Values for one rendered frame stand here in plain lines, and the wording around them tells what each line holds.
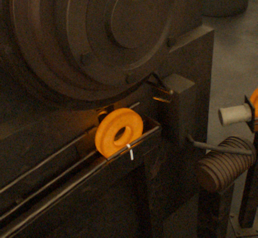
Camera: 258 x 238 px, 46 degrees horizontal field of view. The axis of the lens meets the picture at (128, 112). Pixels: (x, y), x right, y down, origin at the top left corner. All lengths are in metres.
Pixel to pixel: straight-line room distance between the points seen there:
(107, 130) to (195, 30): 0.50
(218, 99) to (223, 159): 1.18
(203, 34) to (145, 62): 0.47
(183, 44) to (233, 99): 1.28
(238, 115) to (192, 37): 0.29
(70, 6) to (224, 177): 0.77
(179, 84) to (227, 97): 1.34
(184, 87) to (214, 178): 0.33
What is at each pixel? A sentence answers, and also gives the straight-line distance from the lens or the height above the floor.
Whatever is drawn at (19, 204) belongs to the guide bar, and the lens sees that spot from 0.88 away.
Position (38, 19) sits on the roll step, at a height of 1.15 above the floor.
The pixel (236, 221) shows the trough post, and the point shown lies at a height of 0.01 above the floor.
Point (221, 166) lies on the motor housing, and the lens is 1.08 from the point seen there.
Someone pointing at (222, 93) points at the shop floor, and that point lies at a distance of 2.30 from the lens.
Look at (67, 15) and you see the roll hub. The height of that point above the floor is 1.16.
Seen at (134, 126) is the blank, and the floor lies 0.75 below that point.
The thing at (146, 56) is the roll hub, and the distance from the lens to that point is 0.66.
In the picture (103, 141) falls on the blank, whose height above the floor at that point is 0.76.
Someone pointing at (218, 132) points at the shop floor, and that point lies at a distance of 1.97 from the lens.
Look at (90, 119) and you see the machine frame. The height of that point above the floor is 0.79.
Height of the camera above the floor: 1.33
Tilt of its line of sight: 38 degrees down
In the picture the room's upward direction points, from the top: 8 degrees counter-clockwise
